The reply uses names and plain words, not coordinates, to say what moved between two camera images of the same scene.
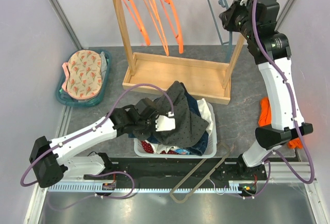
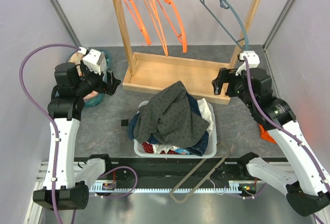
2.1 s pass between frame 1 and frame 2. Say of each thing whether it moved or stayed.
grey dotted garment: stayed
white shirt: stayed
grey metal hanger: stayed
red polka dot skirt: stayed
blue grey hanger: moved
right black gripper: moved
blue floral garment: stayed
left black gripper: moved
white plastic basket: stayed
